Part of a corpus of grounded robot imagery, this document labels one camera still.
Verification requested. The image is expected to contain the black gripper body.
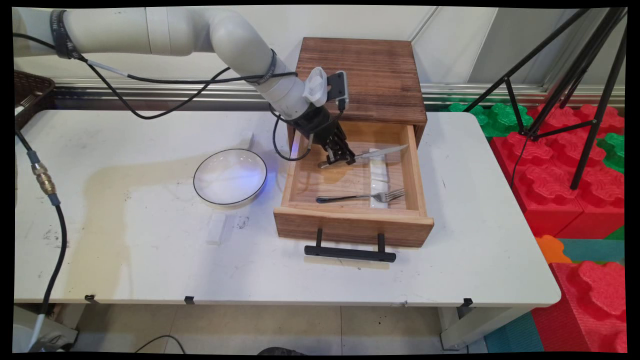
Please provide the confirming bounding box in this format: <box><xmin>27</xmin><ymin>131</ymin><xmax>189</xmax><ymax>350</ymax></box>
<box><xmin>290</xmin><ymin>106</ymin><xmax>347</xmax><ymax>152</ymax></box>

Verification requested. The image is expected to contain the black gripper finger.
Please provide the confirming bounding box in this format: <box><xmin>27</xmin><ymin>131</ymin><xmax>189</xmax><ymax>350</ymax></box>
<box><xmin>334</xmin><ymin>129</ymin><xmax>357</xmax><ymax>166</ymax></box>
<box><xmin>322</xmin><ymin>141</ymin><xmax>347</xmax><ymax>169</ymax></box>

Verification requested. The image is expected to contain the silver table knife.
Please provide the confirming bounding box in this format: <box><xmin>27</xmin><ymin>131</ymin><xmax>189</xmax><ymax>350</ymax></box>
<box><xmin>317</xmin><ymin>144</ymin><xmax>410</xmax><ymax>170</ymax></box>

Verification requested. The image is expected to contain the long white cutlery rest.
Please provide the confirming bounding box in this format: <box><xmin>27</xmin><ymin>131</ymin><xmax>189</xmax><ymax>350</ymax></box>
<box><xmin>368</xmin><ymin>147</ymin><xmax>391</xmax><ymax>210</ymax></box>

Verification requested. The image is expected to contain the silver fork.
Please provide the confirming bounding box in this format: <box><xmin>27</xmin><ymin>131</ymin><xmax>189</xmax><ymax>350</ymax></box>
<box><xmin>315</xmin><ymin>188</ymin><xmax>407</xmax><ymax>205</ymax></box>

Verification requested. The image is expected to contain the light wooden drawer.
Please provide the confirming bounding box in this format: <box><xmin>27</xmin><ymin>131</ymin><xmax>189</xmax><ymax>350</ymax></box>
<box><xmin>273</xmin><ymin>119</ymin><xmax>435</xmax><ymax>249</ymax></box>

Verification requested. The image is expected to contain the dark wooden cabinet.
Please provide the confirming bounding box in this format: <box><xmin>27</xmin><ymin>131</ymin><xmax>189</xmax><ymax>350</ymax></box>
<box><xmin>286</xmin><ymin>37</ymin><xmax>429</xmax><ymax>152</ymax></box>

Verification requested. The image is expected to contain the white plate black rim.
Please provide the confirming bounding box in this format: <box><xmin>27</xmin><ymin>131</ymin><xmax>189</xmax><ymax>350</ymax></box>
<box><xmin>193</xmin><ymin>148</ymin><xmax>269</xmax><ymax>207</ymax></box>

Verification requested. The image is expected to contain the white rectangular cutlery rest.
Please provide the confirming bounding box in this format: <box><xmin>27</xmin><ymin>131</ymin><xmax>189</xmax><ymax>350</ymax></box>
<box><xmin>205</xmin><ymin>213</ymin><xmax>229</xmax><ymax>246</ymax></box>

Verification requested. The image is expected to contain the large red foam block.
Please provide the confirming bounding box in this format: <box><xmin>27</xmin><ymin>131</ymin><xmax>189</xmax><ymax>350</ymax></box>
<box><xmin>489</xmin><ymin>104</ymin><xmax>626</xmax><ymax>239</ymax></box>

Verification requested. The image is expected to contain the white table leg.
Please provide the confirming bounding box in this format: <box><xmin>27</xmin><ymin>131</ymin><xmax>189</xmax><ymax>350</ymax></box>
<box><xmin>14</xmin><ymin>304</ymin><xmax>80</xmax><ymax>349</ymax></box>
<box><xmin>438</xmin><ymin>305</ymin><xmax>532</xmax><ymax>351</ymax></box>

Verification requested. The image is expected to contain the orange foam piece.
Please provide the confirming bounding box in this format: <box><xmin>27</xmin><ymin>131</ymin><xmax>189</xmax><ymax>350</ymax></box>
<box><xmin>534</xmin><ymin>235</ymin><xmax>572</xmax><ymax>265</ymax></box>

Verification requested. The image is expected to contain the teal foam mat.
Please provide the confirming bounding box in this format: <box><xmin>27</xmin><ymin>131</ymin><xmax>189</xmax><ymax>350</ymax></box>
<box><xmin>557</xmin><ymin>238</ymin><xmax>626</xmax><ymax>265</ymax></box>
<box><xmin>483</xmin><ymin>312</ymin><xmax>545</xmax><ymax>354</ymax></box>

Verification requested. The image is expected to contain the black tripod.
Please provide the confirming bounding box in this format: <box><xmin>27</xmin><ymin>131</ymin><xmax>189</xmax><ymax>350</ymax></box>
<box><xmin>462</xmin><ymin>7</ymin><xmax>629</xmax><ymax>191</ymax></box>

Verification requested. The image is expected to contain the small green foam block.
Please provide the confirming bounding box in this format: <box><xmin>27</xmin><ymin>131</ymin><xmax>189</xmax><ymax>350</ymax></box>
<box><xmin>596</xmin><ymin>132</ymin><xmax>626</xmax><ymax>175</ymax></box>

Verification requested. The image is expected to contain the brown wicker basket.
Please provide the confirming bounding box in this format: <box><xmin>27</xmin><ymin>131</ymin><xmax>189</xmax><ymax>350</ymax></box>
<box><xmin>14</xmin><ymin>69</ymin><xmax>56</xmax><ymax>134</ymax></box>

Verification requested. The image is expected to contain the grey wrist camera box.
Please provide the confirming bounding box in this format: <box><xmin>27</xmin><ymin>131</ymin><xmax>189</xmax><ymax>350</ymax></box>
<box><xmin>324</xmin><ymin>70</ymin><xmax>350</xmax><ymax>113</ymax></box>

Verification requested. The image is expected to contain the black drawer handle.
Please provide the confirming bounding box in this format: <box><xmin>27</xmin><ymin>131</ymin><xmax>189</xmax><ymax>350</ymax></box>
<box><xmin>304</xmin><ymin>228</ymin><xmax>398</xmax><ymax>264</ymax></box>

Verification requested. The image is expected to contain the metal wall rail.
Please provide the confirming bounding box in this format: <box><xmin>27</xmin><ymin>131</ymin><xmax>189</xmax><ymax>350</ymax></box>
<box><xmin>52</xmin><ymin>78</ymin><xmax>626</xmax><ymax>113</ymax></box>

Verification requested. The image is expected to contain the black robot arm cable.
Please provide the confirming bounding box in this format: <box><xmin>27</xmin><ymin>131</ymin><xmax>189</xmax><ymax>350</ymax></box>
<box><xmin>12</xmin><ymin>32</ymin><xmax>347</xmax><ymax>163</ymax></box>

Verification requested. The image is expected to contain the black floor cable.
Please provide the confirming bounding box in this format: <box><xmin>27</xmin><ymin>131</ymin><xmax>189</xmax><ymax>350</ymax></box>
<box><xmin>133</xmin><ymin>334</ymin><xmax>186</xmax><ymax>354</ymax></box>

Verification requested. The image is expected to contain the black cable brass connector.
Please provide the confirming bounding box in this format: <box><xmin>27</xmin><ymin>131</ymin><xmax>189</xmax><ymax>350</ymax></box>
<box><xmin>14</xmin><ymin>126</ymin><xmax>69</xmax><ymax>352</ymax></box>

